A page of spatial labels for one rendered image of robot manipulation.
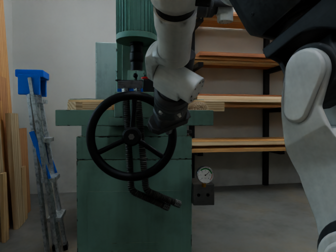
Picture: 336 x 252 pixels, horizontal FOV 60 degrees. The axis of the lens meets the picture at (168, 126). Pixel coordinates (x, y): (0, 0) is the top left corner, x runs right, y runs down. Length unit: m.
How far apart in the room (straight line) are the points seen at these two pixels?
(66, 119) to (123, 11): 0.50
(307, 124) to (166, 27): 0.32
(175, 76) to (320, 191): 0.37
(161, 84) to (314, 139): 0.33
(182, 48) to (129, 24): 0.73
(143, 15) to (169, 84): 0.67
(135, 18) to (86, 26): 2.50
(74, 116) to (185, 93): 0.61
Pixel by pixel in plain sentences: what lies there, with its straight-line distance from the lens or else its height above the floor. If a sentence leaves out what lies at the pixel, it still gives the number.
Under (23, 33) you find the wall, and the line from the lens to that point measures 3.83.
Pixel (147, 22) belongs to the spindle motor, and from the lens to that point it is 1.27.
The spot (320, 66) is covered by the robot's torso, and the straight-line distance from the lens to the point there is 0.60.
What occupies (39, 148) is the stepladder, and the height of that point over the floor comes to 0.69.
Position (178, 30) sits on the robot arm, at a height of 1.01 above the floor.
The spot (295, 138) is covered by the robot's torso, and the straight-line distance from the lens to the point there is 0.63.
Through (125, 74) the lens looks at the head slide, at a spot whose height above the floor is 1.07.
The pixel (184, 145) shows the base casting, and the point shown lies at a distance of 1.13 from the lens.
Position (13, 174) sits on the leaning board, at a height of 0.44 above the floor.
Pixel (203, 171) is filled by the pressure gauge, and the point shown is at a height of 0.67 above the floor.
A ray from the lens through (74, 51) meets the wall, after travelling 3.68.
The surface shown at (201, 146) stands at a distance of 3.30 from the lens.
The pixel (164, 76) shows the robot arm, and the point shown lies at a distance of 0.64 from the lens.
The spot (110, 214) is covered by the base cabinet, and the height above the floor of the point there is 0.50.
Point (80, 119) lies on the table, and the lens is 1.14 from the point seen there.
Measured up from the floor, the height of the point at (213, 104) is 0.93.
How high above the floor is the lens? 0.87
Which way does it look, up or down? 1 degrees down
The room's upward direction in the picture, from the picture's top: straight up
